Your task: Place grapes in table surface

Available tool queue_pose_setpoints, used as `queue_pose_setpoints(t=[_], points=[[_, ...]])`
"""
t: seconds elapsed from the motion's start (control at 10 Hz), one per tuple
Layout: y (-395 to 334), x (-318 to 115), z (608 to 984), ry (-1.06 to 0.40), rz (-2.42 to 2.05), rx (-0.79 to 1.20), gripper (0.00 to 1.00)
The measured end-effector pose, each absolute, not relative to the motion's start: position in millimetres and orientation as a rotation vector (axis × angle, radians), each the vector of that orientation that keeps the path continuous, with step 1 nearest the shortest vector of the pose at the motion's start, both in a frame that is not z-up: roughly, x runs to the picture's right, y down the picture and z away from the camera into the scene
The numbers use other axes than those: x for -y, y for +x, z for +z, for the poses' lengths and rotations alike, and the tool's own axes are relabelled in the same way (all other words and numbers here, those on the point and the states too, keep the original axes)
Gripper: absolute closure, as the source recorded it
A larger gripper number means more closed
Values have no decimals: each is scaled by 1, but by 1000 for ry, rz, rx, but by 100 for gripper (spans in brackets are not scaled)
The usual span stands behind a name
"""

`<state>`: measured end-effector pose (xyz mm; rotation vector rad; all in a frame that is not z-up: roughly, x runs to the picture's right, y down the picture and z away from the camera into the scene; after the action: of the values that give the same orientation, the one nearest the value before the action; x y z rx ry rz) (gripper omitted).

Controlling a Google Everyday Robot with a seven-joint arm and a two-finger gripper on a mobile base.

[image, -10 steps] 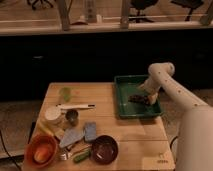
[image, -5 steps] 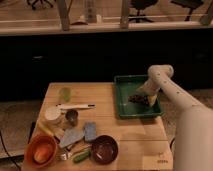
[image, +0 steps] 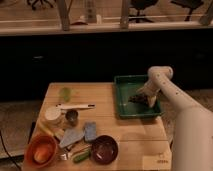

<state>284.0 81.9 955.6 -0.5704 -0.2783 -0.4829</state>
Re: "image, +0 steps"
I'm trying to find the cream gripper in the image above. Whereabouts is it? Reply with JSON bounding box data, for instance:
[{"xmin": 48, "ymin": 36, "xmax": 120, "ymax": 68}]
[{"xmin": 137, "ymin": 81, "xmax": 159, "ymax": 108}]

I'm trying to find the white round container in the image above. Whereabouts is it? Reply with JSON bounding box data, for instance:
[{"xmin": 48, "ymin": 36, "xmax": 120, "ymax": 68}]
[{"xmin": 44, "ymin": 106, "xmax": 61, "ymax": 124}]

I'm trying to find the peach fruit in bowl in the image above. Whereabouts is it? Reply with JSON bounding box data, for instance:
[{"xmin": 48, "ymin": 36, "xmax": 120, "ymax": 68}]
[{"xmin": 34, "ymin": 148, "xmax": 51, "ymax": 164}]

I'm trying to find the silver fork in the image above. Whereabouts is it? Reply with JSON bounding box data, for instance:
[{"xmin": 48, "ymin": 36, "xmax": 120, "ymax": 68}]
[{"xmin": 59, "ymin": 146, "xmax": 90, "ymax": 161}]

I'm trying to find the small metal cup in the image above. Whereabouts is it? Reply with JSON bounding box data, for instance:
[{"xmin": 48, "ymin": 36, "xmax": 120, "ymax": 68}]
[{"xmin": 65, "ymin": 110, "xmax": 78, "ymax": 126}]

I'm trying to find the black office chair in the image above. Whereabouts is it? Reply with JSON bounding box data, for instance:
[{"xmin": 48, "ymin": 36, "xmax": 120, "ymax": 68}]
[{"xmin": 129, "ymin": 0, "xmax": 158, "ymax": 23}]

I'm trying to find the grey blue cloth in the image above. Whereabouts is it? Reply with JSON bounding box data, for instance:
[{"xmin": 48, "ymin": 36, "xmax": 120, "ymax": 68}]
[{"xmin": 59, "ymin": 128, "xmax": 84, "ymax": 148}]

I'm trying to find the yellow banana toy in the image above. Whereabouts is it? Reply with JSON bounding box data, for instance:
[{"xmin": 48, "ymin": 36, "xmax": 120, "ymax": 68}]
[{"xmin": 37, "ymin": 120, "xmax": 54, "ymax": 136}]

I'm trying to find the light green pepper toy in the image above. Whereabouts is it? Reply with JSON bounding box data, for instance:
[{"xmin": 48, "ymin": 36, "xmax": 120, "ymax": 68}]
[{"xmin": 59, "ymin": 87, "xmax": 71, "ymax": 102}]

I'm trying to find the black cable left floor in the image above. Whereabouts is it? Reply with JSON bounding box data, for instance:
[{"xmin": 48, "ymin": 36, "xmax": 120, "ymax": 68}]
[{"xmin": 0, "ymin": 129, "xmax": 23, "ymax": 171}]

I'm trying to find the dark maroon bowl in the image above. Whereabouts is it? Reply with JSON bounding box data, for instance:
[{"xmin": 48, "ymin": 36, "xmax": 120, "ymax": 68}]
[{"xmin": 91, "ymin": 135, "xmax": 118, "ymax": 165}]

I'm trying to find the green plastic tray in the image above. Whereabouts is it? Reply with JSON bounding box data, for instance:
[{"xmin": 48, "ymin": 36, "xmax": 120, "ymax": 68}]
[{"xmin": 114, "ymin": 75, "xmax": 162, "ymax": 119}]

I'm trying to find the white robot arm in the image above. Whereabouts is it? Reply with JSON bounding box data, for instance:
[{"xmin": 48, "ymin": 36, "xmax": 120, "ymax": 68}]
[{"xmin": 138, "ymin": 66, "xmax": 213, "ymax": 171}]

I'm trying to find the dark red grape bunch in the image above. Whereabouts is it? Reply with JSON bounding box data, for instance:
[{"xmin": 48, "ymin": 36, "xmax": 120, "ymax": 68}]
[{"xmin": 128, "ymin": 95, "xmax": 147, "ymax": 104}]

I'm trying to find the green cucumber toy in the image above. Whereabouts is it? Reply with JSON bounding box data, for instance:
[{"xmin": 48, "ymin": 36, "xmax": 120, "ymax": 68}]
[{"xmin": 73, "ymin": 150, "xmax": 90, "ymax": 163}]

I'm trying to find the orange plastic bowl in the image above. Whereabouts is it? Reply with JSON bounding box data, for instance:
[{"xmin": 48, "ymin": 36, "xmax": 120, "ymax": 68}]
[{"xmin": 24, "ymin": 134, "xmax": 58, "ymax": 169}]

